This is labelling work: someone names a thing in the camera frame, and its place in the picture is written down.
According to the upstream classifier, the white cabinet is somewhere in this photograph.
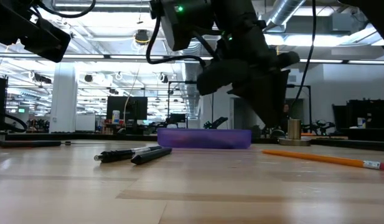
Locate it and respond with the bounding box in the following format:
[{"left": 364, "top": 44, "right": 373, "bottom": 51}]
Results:
[{"left": 75, "top": 114, "right": 96, "bottom": 132}]

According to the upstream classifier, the person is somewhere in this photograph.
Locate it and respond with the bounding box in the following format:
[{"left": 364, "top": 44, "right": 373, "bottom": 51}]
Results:
[{"left": 280, "top": 103, "right": 293, "bottom": 133}]

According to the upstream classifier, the black ceiling cord reel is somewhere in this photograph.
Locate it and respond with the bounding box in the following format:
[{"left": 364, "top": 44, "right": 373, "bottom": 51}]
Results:
[{"left": 134, "top": 29, "right": 151, "bottom": 46}]

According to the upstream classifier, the black looped cable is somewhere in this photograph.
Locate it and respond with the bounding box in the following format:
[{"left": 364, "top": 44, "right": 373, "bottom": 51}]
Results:
[{"left": 0, "top": 109, "right": 28, "bottom": 132}]

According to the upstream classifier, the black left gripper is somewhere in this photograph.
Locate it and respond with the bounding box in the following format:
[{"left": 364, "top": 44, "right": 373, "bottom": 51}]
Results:
[{"left": 0, "top": 0, "right": 72, "bottom": 63}]

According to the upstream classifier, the large black monitor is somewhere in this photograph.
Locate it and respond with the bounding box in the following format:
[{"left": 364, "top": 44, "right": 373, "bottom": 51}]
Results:
[{"left": 105, "top": 95, "right": 149, "bottom": 121}]

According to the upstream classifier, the black equipment rack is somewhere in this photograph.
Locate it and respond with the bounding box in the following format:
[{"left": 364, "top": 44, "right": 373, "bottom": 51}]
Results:
[{"left": 331, "top": 98, "right": 384, "bottom": 141}]

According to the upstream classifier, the silver metal post with base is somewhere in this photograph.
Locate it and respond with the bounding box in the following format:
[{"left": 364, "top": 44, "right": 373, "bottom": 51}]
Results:
[{"left": 277, "top": 118, "right": 311, "bottom": 147}]

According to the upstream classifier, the purple translucent supply box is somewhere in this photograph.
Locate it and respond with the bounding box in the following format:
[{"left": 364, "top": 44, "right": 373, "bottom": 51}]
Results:
[{"left": 156, "top": 127, "right": 253, "bottom": 150}]

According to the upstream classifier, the white building pillar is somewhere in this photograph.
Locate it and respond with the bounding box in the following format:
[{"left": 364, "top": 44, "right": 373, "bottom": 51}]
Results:
[{"left": 49, "top": 61, "right": 79, "bottom": 134}]

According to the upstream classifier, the orange pencil pink eraser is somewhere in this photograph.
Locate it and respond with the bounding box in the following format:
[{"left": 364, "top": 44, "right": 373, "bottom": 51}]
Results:
[{"left": 261, "top": 149, "right": 384, "bottom": 172}]

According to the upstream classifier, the small black monitor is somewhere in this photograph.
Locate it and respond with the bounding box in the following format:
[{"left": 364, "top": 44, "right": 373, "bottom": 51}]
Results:
[{"left": 169, "top": 113, "right": 187, "bottom": 124}]

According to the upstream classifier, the silver ventilation duct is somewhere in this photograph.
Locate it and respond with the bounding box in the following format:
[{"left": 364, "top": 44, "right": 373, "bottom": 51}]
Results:
[{"left": 263, "top": 0, "right": 307, "bottom": 26}]

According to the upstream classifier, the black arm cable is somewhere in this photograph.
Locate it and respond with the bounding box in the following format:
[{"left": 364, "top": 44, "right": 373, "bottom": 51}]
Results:
[
  {"left": 35, "top": 0, "right": 97, "bottom": 19},
  {"left": 146, "top": 14, "right": 208, "bottom": 68},
  {"left": 293, "top": 0, "right": 317, "bottom": 102}
]

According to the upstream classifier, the black aluminium table frame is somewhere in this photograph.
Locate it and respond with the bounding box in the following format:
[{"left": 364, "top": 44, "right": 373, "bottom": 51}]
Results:
[{"left": 0, "top": 131, "right": 384, "bottom": 153}]

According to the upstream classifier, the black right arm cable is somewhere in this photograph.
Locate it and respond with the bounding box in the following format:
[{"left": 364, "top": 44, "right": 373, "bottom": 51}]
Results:
[
  {"left": 146, "top": 14, "right": 208, "bottom": 68},
  {"left": 293, "top": 0, "right": 317, "bottom": 102}
]

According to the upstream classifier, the black tubular stand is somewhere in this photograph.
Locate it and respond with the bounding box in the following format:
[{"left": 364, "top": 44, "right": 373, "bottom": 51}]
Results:
[
  {"left": 286, "top": 83, "right": 312, "bottom": 134},
  {"left": 167, "top": 80, "right": 215, "bottom": 129}
]

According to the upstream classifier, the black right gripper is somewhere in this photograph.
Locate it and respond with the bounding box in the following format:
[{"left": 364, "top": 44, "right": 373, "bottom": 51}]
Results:
[{"left": 196, "top": 42, "right": 301, "bottom": 128}]

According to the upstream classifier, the black pen white lettering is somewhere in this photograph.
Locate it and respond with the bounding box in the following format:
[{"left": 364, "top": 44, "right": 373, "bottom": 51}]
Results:
[{"left": 130, "top": 146, "right": 174, "bottom": 166}]

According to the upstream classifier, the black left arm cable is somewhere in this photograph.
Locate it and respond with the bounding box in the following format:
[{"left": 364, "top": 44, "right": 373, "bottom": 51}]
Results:
[{"left": 35, "top": 0, "right": 97, "bottom": 19}]

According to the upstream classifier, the clear barrel ballpoint pen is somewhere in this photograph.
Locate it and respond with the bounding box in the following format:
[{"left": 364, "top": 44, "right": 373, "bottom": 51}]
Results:
[{"left": 93, "top": 145, "right": 163, "bottom": 164}]

